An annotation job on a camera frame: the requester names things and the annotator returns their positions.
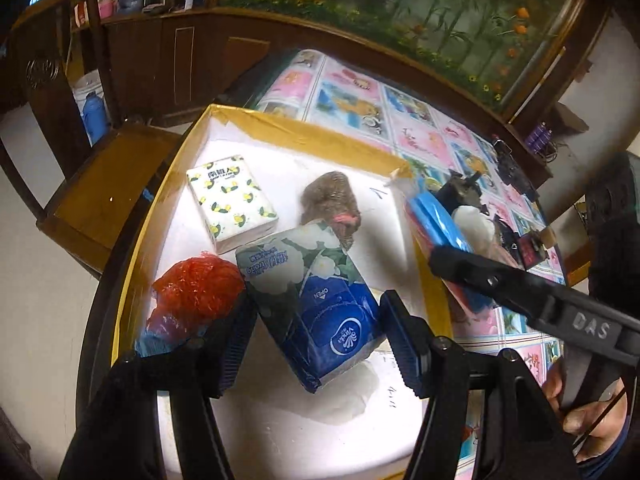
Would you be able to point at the wooden chair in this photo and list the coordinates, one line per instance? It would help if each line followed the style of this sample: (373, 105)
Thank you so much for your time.
(105, 190)

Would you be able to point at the printed tablecloth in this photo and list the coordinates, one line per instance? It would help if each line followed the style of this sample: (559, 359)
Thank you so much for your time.
(380, 105)

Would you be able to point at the flower-painted glass tank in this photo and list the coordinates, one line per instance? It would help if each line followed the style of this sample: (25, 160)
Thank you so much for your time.
(425, 15)

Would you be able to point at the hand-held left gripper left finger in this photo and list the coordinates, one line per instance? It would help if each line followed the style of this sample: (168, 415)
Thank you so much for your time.
(235, 342)

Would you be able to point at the purple bottle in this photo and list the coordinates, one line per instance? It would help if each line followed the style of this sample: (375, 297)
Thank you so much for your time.
(546, 137)
(535, 137)

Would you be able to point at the white plastic bag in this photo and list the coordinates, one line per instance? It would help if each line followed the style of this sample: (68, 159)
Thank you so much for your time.
(472, 230)

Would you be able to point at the blue floral tissue pack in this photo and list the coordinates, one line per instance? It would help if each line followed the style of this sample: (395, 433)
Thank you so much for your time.
(310, 295)

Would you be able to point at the wooden spool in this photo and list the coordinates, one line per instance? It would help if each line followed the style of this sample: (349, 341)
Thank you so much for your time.
(548, 236)

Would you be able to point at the red plastic bag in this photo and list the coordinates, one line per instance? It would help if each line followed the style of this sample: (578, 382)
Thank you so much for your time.
(195, 285)

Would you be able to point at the blue cloth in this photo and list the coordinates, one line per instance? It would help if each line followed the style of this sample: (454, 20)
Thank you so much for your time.
(160, 342)

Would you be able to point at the white foam box yellow tape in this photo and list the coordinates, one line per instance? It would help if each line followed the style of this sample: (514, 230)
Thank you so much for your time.
(280, 435)

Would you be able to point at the black motor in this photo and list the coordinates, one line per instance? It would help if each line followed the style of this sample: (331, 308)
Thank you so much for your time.
(457, 190)

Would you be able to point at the wooden cabinet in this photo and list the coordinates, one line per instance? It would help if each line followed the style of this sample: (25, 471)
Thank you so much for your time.
(165, 60)

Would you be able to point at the pink cup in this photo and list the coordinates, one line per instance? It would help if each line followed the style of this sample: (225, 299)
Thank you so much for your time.
(106, 6)

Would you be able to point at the person's right forearm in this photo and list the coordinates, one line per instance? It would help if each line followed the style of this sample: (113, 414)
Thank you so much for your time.
(610, 466)

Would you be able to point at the zip bag of coloured sheets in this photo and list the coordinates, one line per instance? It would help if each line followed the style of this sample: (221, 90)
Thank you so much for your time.
(430, 220)

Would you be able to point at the red black canister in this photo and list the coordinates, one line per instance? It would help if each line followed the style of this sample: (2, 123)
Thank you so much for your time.
(529, 249)

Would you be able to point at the brown speckled knitted bundle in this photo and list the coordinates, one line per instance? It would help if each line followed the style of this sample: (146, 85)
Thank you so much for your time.
(330, 200)

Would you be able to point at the white bucket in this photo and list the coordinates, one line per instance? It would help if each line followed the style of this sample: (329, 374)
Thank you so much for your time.
(87, 85)

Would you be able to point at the person's right hand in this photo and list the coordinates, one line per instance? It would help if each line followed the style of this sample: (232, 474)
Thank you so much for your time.
(592, 427)

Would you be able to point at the black metal tool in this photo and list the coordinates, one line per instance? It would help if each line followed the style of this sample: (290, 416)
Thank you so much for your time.
(515, 165)

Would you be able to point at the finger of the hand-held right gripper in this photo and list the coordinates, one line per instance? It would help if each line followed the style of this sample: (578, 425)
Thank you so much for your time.
(490, 280)

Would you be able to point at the lemon-print tissue pack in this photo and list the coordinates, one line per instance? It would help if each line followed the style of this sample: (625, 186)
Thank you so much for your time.
(230, 200)

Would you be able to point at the blue plastic bottle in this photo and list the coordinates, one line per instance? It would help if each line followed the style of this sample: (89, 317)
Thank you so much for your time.
(95, 120)

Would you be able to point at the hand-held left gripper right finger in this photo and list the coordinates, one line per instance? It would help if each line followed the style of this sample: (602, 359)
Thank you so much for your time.
(406, 345)

